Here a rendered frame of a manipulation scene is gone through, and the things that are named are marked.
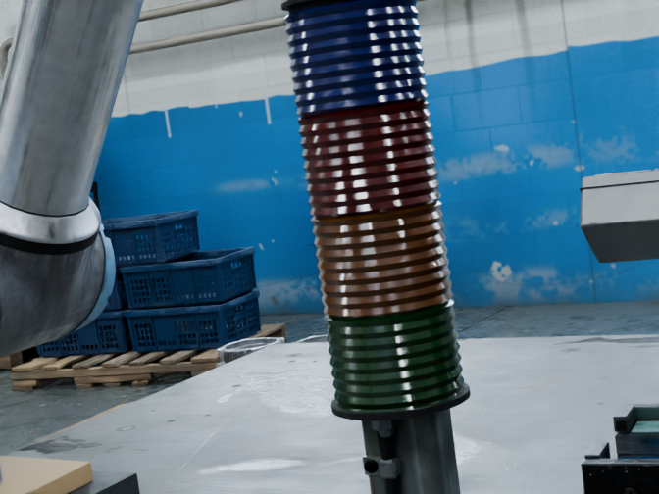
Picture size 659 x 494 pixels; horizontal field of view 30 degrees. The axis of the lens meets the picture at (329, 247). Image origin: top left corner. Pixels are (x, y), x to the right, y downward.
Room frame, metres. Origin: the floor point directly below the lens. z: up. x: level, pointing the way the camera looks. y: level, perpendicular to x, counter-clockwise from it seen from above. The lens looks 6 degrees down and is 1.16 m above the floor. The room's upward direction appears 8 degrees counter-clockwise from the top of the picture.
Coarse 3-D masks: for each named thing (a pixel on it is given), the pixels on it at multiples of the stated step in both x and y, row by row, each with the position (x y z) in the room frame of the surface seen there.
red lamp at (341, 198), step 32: (320, 128) 0.53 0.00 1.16; (352, 128) 0.53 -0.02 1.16; (384, 128) 0.53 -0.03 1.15; (416, 128) 0.53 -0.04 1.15; (320, 160) 0.54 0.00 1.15; (352, 160) 0.53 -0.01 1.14; (384, 160) 0.52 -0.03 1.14; (416, 160) 0.53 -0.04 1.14; (320, 192) 0.54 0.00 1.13; (352, 192) 0.53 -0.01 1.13; (384, 192) 0.52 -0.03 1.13; (416, 192) 0.53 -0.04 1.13
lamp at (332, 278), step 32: (320, 224) 0.54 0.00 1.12; (352, 224) 0.53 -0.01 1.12; (384, 224) 0.52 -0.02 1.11; (416, 224) 0.53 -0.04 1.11; (320, 256) 0.54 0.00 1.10; (352, 256) 0.53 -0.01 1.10; (384, 256) 0.52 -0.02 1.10; (416, 256) 0.53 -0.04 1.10; (320, 288) 0.55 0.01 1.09; (352, 288) 0.53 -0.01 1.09; (384, 288) 0.52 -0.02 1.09; (416, 288) 0.53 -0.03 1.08; (448, 288) 0.54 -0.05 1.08
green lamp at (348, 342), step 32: (352, 320) 0.53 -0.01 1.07; (384, 320) 0.52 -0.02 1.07; (416, 320) 0.53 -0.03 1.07; (448, 320) 0.54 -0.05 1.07; (352, 352) 0.53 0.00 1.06; (384, 352) 0.53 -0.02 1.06; (416, 352) 0.53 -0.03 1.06; (448, 352) 0.54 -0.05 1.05; (352, 384) 0.53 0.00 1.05; (384, 384) 0.53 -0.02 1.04; (416, 384) 0.53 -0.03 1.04; (448, 384) 0.53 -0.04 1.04
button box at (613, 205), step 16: (592, 176) 1.05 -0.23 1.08; (608, 176) 1.04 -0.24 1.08; (624, 176) 1.03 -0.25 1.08; (640, 176) 1.03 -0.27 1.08; (656, 176) 1.02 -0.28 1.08; (592, 192) 1.04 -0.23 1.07; (608, 192) 1.03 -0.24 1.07; (624, 192) 1.02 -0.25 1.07; (640, 192) 1.02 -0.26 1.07; (656, 192) 1.01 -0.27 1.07; (592, 208) 1.03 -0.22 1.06; (608, 208) 1.02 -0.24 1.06; (624, 208) 1.02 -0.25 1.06; (640, 208) 1.01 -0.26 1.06; (656, 208) 1.00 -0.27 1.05; (592, 224) 1.02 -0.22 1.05; (608, 224) 1.01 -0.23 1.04; (624, 224) 1.01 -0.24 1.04; (640, 224) 1.01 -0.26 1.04; (656, 224) 1.00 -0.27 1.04; (592, 240) 1.04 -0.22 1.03; (608, 240) 1.04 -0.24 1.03; (624, 240) 1.03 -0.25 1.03; (640, 240) 1.03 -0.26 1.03; (656, 240) 1.02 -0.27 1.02; (608, 256) 1.06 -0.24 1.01; (624, 256) 1.06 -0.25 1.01; (640, 256) 1.05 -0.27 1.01; (656, 256) 1.05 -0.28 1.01
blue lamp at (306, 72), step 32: (384, 0) 0.53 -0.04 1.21; (416, 0) 0.55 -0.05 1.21; (288, 32) 0.55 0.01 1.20; (320, 32) 0.53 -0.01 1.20; (352, 32) 0.52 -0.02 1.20; (384, 32) 0.53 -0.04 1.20; (416, 32) 0.54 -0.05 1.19; (320, 64) 0.53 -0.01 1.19; (352, 64) 0.52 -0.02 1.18; (384, 64) 0.53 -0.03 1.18; (416, 64) 0.54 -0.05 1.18; (320, 96) 0.53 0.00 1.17; (352, 96) 0.52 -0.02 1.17; (384, 96) 0.53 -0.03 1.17; (416, 96) 0.53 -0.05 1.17
